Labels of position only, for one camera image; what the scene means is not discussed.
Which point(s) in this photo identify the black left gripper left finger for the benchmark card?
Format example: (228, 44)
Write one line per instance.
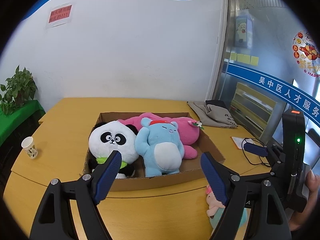
(61, 201)

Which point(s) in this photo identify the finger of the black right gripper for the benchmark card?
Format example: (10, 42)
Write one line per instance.
(260, 151)

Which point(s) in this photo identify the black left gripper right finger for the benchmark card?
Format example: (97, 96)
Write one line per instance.
(258, 193)

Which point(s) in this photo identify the small pink doll plush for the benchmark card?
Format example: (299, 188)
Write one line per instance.
(215, 207)

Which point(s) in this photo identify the pink plush bear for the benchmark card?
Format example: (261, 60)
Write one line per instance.
(188, 128)

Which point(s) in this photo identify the black white panda plush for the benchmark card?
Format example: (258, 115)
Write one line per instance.
(107, 137)

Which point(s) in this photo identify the blue plush with red headband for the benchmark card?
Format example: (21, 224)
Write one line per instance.
(158, 143)

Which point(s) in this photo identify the person's right hand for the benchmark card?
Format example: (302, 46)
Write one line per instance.
(297, 220)

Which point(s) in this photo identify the white card on table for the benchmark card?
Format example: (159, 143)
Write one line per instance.
(241, 142)

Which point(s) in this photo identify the grey canvas tote bag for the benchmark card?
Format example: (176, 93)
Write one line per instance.
(213, 113)

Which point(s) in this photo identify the white paper cup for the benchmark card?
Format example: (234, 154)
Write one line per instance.
(28, 145)

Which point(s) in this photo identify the yellow sticky notes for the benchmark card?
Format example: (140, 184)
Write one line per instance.
(244, 58)

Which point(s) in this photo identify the red new year window sticker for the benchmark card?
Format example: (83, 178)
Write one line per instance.
(306, 53)

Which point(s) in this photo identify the green table cloth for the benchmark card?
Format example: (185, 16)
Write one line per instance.
(10, 122)

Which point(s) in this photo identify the cartoon window poster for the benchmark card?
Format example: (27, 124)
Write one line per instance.
(243, 32)

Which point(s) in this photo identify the green potted plant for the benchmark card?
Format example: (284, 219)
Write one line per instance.
(19, 89)

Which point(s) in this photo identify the red paper wall notice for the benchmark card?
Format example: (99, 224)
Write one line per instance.
(60, 15)

